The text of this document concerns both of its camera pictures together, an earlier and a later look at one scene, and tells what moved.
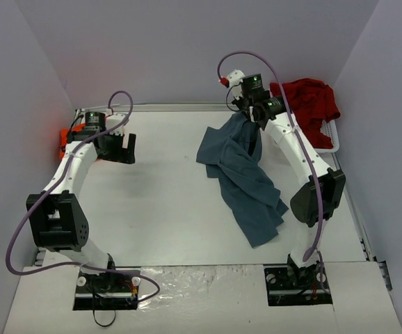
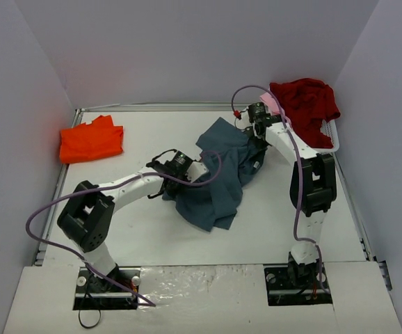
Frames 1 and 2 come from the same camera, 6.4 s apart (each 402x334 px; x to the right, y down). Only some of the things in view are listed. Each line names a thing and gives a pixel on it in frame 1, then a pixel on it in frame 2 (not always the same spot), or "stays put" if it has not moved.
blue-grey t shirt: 231,154 -> 231,160
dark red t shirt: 311,101 stays put
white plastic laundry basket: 330,129 stays put
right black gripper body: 252,124 -> 257,129
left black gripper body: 118,149 -> 172,188
